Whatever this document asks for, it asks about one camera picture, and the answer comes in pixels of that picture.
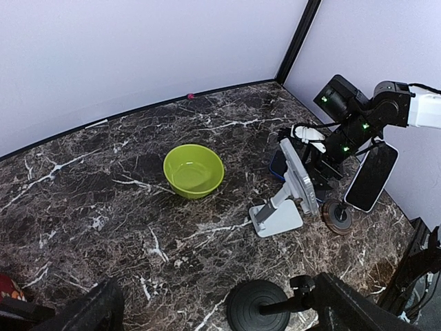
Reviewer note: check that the white folding phone stand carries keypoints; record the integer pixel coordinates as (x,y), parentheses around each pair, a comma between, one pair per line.
(278,215)

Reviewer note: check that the green bowl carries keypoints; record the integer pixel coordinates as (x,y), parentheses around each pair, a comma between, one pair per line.
(193,171)

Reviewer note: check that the black pole stand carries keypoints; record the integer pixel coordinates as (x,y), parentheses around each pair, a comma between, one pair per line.
(263,305)

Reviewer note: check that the black front rail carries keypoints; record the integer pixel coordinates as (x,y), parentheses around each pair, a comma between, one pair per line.
(408,291)

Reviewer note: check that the grey wood-base phone stand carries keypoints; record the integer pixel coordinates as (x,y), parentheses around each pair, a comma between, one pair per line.
(336,217)

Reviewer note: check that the red floral plate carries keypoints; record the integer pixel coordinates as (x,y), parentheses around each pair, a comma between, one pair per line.
(9,288)

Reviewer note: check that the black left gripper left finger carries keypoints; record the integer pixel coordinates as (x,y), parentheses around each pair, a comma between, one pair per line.
(104,301)

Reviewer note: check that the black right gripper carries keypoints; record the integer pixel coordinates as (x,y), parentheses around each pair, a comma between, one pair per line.
(321,170)

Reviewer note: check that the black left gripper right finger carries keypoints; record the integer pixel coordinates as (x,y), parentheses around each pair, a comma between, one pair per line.
(340,307)

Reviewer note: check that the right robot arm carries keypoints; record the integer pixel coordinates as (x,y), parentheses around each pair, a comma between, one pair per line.
(359,119)

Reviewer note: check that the black phone blue case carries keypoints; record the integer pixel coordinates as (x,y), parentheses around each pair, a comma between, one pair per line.
(278,168)

